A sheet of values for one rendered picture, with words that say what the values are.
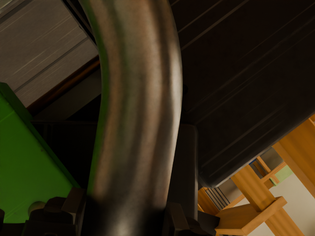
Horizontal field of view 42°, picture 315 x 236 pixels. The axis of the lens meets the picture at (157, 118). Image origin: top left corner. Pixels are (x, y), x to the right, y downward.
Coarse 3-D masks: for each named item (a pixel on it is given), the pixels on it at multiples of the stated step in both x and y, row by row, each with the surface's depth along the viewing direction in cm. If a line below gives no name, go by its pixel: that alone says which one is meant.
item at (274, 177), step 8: (264, 152) 888; (256, 168) 920; (264, 168) 876; (280, 168) 870; (288, 168) 879; (264, 176) 912; (272, 176) 869; (280, 176) 875; (288, 176) 875; (272, 184) 872; (216, 200) 847; (224, 200) 848; (240, 200) 854; (224, 208) 844
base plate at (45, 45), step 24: (24, 0) 55; (48, 0) 59; (0, 24) 56; (24, 24) 60; (48, 24) 64; (72, 24) 68; (0, 48) 61; (24, 48) 65; (48, 48) 70; (72, 48) 75; (0, 72) 66; (24, 72) 71; (48, 72) 77; (72, 72) 84; (24, 96) 79
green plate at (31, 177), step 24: (0, 96) 20; (0, 120) 20; (24, 120) 21; (0, 144) 20; (24, 144) 21; (0, 168) 21; (24, 168) 21; (48, 168) 21; (0, 192) 21; (24, 192) 21; (48, 192) 21; (24, 216) 21
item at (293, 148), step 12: (300, 132) 95; (312, 132) 94; (276, 144) 98; (288, 144) 94; (300, 144) 94; (312, 144) 94; (288, 156) 95; (300, 156) 94; (312, 156) 94; (300, 168) 93; (312, 168) 93; (300, 180) 100; (312, 180) 93; (312, 192) 98
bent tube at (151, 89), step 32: (96, 0) 14; (128, 0) 14; (160, 0) 14; (96, 32) 14; (128, 32) 14; (160, 32) 14; (128, 64) 14; (160, 64) 14; (128, 96) 14; (160, 96) 14; (128, 128) 14; (160, 128) 14; (96, 160) 15; (128, 160) 14; (160, 160) 14; (96, 192) 14; (128, 192) 14; (160, 192) 15; (96, 224) 14; (128, 224) 14; (160, 224) 15
